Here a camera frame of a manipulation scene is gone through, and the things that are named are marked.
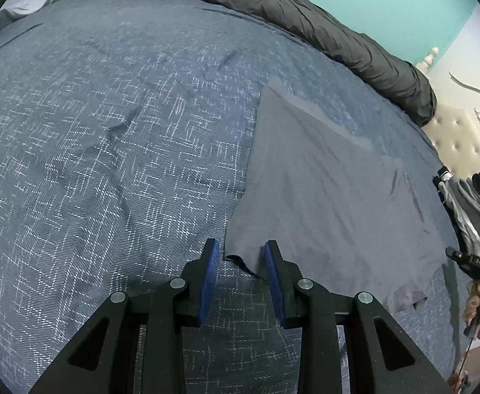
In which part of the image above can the white bedpost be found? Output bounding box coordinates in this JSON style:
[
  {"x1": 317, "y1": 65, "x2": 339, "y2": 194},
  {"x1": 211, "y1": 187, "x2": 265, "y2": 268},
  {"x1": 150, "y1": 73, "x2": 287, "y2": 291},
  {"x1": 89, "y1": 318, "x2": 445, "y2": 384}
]
[{"x1": 416, "y1": 46, "x2": 440, "y2": 73}]

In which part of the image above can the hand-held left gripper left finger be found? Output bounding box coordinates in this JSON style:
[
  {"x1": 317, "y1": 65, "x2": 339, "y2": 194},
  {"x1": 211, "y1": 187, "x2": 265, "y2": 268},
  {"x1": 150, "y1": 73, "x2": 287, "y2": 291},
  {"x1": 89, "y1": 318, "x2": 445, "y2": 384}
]
[{"x1": 29, "y1": 238, "x2": 221, "y2": 394}]

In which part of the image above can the bed with blue sheet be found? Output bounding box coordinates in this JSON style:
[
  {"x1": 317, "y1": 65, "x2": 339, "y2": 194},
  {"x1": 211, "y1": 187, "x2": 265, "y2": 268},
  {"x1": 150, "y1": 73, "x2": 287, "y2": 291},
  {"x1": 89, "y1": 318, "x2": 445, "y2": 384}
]
[{"x1": 0, "y1": 0, "x2": 470, "y2": 394}]

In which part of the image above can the rolled dark grey duvet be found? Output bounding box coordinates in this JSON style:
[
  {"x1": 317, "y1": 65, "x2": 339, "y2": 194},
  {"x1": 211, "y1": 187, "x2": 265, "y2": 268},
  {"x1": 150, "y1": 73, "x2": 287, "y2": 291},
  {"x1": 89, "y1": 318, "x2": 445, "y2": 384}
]
[{"x1": 104, "y1": 0, "x2": 438, "y2": 128}]

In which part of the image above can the grey shirt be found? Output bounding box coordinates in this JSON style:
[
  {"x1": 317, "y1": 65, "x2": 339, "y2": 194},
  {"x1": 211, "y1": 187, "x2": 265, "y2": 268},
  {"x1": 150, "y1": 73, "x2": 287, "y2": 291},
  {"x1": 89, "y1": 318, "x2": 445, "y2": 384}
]
[{"x1": 224, "y1": 77, "x2": 460, "y2": 313}]

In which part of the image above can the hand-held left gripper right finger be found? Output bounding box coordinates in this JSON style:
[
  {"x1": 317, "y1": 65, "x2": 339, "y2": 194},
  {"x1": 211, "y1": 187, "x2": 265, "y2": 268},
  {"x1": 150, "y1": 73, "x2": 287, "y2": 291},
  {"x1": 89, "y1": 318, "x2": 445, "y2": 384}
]
[{"x1": 264, "y1": 239, "x2": 454, "y2": 394}]

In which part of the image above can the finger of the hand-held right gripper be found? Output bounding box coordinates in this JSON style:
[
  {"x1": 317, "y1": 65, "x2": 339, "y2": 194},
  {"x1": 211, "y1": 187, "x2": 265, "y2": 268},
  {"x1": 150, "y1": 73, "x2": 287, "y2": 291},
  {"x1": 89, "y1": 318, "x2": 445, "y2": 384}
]
[{"x1": 446, "y1": 247, "x2": 473, "y2": 273}]

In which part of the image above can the cream tufted headboard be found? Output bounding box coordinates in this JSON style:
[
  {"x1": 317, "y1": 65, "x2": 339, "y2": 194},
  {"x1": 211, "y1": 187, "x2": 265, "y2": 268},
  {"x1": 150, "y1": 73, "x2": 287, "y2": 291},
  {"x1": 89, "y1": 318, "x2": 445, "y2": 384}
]
[{"x1": 414, "y1": 47, "x2": 480, "y2": 185}]

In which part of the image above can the stack of folded clothes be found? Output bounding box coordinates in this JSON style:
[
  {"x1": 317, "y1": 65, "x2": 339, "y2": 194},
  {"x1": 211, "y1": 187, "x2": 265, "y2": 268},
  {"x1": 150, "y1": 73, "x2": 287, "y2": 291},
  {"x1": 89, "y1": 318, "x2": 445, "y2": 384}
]
[{"x1": 433, "y1": 165, "x2": 480, "y2": 255}]

